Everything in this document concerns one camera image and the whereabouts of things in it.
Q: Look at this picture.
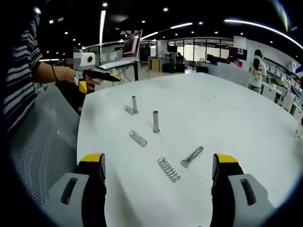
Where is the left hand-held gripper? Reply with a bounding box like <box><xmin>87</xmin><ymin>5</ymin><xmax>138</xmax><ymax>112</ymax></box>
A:
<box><xmin>73</xmin><ymin>51</ymin><xmax>121</xmax><ymax>94</ymax></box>

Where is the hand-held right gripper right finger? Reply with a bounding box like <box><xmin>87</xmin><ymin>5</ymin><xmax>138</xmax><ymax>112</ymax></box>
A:
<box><xmin>211</xmin><ymin>153</ymin><xmax>279</xmax><ymax>227</ymax></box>

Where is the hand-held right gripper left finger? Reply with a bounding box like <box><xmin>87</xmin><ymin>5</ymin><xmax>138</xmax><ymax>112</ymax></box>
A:
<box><xmin>41</xmin><ymin>153</ymin><xmax>107</xmax><ymax>227</ymax></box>

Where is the metal pin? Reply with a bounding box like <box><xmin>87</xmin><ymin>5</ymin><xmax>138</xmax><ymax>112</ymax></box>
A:
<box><xmin>180</xmin><ymin>146</ymin><xmax>205</xmax><ymax>169</ymax></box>
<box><xmin>131</xmin><ymin>95</ymin><xmax>139</xmax><ymax>114</ymax></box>
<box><xmin>152</xmin><ymin>110</ymin><xmax>160</xmax><ymax>134</ymax></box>

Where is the person's left forearm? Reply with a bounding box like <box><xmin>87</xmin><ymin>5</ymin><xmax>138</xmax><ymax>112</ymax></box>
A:
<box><xmin>34</xmin><ymin>61</ymin><xmax>77</xmax><ymax>84</ymax></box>

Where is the black-legged desk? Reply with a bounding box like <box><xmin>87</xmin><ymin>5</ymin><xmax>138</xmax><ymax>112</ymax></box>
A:
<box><xmin>101</xmin><ymin>61</ymin><xmax>141</xmax><ymax>82</ymax></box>

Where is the open silver laptop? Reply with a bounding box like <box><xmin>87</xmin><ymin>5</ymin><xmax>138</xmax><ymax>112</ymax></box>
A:
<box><xmin>98</xmin><ymin>29</ymin><xmax>143</xmax><ymax>70</ymax></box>

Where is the grey perforated metal bench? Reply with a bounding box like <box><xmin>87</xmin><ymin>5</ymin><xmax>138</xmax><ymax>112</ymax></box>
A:
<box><xmin>9</xmin><ymin>83</ymin><xmax>84</xmax><ymax>208</ymax></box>

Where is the person's body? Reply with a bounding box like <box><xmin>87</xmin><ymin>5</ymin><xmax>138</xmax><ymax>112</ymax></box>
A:
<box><xmin>2</xmin><ymin>13</ymin><xmax>44</xmax><ymax>133</ymax></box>

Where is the white office counter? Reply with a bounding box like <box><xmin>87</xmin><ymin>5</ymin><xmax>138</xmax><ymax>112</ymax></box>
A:
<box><xmin>200</xmin><ymin>61</ymin><xmax>250</xmax><ymax>87</ymax></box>

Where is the white storage shelf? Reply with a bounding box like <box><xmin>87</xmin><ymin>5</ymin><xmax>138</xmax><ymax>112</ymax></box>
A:
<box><xmin>261</xmin><ymin>56</ymin><xmax>303</xmax><ymax>117</ymax></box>

